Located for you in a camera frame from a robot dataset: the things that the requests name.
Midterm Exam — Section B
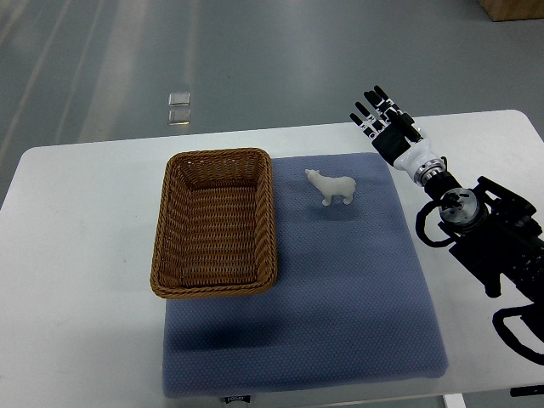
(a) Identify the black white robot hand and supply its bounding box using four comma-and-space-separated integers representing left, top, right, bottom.
349, 86, 446, 186

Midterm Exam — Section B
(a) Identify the white bear figurine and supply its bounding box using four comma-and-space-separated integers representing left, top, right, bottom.
305, 169, 356, 207

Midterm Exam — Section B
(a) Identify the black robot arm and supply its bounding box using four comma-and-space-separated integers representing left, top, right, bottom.
416, 167, 543, 303

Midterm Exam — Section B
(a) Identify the brown wicker basket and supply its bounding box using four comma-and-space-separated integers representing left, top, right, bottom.
150, 148, 278, 299

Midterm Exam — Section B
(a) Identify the wooden box corner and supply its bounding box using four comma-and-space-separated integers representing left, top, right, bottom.
478, 0, 543, 22

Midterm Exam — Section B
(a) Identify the blue fabric mat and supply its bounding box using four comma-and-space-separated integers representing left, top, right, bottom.
162, 153, 448, 398

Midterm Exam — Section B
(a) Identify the clear floor tile lower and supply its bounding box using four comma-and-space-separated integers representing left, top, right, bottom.
168, 107, 191, 126

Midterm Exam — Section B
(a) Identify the clear floor tile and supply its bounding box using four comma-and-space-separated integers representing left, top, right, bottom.
168, 91, 190, 106
168, 107, 191, 126

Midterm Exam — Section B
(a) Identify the clear floor tile upper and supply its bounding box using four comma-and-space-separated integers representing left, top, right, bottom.
168, 91, 190, 106

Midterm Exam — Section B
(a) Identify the black cable loop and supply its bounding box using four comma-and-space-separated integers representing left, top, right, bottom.
492, 303, 544, 365

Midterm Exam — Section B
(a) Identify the black table bracket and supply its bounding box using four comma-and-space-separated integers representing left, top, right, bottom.
510, 384, 544, 398

